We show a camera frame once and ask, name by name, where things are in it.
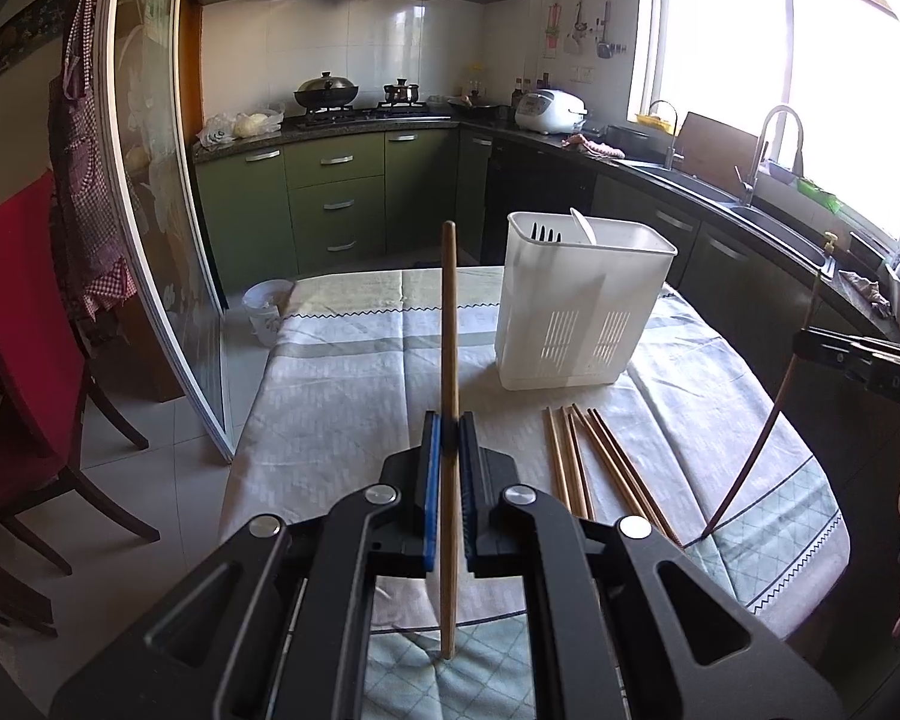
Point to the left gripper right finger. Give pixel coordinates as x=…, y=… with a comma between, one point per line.
x=623, y=624

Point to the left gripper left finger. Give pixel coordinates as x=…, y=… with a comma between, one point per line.
x=275, y=622

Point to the dark brown chopstick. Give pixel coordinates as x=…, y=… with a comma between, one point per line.
x=768, y=424

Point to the white plastic utensil holder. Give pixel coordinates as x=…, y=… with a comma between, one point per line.
x=571, y=315

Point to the light wooden chopstick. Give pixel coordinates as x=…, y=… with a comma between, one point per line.
x=449, y=507

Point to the steel kitchen sink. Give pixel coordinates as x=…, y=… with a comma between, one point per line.
x=810, y=253

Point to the chrome kitchen faucet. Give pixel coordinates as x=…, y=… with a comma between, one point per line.
x=769, y=150

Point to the grey patterned tablecloth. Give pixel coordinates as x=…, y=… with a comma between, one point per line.
x=355, y=371

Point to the wooden cutting board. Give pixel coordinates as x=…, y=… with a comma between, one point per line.
x=715, y=153

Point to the white trash bin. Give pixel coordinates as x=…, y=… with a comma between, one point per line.
x=263, y=303

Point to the red upholstered chair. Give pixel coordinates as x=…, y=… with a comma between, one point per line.
x=46, y=378

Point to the white plastic spoon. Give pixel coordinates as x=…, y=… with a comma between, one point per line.
x=584, y=226

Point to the white rice cooker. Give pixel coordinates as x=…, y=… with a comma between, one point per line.
x=551, y=112

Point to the green lower cabinets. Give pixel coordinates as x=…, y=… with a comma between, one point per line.
x=311, y=203

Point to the checkered hanging apron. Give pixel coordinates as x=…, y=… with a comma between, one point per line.
x=97, y=272

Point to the plastic bag with food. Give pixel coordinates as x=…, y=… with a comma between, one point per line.
x=225, y=129

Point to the black wok with lid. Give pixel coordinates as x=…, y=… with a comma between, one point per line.
x=327, y=91

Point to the small black pot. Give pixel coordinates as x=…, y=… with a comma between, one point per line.
x=401, y=93

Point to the sliding glass door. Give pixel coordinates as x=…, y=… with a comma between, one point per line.
x=140, y=120

